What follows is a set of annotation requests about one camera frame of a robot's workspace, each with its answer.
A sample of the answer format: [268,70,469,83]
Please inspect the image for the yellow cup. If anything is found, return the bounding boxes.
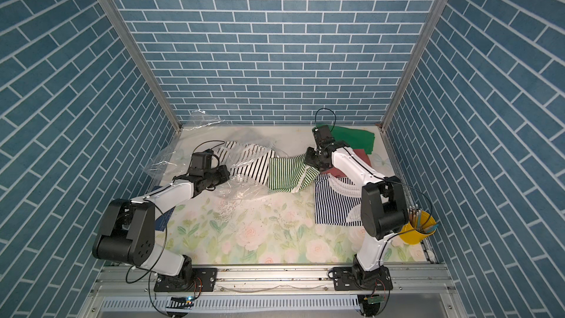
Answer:
[400,209,437,245]

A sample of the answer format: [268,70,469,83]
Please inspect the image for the blue white striped garment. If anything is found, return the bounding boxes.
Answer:
[314,174,361,226]

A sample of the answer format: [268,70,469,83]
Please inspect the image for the aluminium front rail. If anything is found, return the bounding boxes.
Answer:
[79,264,466,317]

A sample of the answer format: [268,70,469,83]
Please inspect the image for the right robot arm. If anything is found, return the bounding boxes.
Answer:
[305,125,408,293]

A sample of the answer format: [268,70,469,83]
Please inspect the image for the floral table mat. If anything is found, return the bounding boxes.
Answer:
[166,126,428,266]

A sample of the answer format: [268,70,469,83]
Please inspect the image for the red garment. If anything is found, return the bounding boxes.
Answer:
[322,147,374,181]

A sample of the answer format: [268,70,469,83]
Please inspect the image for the clear plastic vacuum bag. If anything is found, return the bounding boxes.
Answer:
[143,110,283,200]

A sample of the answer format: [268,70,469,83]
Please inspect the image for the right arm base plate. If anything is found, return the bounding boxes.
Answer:
[328,266,394,292]

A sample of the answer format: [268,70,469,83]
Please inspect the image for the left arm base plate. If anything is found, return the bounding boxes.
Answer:
[154,267,218,294]

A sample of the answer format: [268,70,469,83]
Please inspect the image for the black white striped garment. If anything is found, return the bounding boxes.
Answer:
[216,141,277,186]

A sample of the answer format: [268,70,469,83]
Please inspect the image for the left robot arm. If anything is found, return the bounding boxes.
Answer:
[92,149,230,293]

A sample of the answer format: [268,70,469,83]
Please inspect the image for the pens in yellow cup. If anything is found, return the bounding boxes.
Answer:
[408,207,438,235]

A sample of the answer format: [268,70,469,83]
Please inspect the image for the green white striped garment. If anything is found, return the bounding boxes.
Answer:
[268,155,320,193]

